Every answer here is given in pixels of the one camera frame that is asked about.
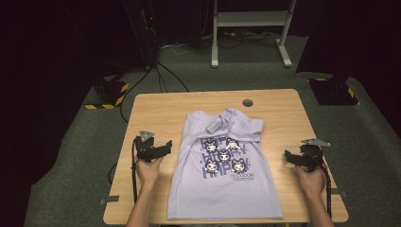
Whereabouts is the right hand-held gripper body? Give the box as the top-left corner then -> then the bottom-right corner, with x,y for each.
301,137 -> 332,173

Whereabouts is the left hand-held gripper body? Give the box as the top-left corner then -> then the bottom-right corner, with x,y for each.
133,130 -> 160,163

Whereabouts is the lavender printed T-shirt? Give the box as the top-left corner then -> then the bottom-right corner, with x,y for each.
166,108 -> 284,220

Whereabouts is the person's left hand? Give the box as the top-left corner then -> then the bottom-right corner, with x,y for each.
135,156 -> 165,187

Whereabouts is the person's right hand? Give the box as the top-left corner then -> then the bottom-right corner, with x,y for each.
295,164 -> 327,198

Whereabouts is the grey tape piece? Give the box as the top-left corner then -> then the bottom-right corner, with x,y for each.
325,187 -> 349,199
99,195 -> 120,206

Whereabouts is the black yellow striped base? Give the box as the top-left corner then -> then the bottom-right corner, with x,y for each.
83,75 -> 131,111
307,75 -> 360,106

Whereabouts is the black computer tower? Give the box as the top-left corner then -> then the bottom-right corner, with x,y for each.
122,0 -> 160,70

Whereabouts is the white metal stand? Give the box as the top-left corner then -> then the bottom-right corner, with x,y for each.
211,0 -> 297,69

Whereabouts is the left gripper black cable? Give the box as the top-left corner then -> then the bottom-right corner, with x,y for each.
131,138 -> 140,204

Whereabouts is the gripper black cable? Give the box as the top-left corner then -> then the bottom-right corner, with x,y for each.
319,156 -> 333,219
131,138 -> 140,204

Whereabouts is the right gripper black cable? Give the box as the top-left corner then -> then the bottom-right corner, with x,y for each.
319,156 -> 333,219

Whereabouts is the black floor cable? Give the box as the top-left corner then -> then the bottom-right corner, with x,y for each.
119,66 -> 154,124
156,61 -> 190,93

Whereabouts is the tangle of floor cables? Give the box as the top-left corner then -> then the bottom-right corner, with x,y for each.
217,29 -> 279,50

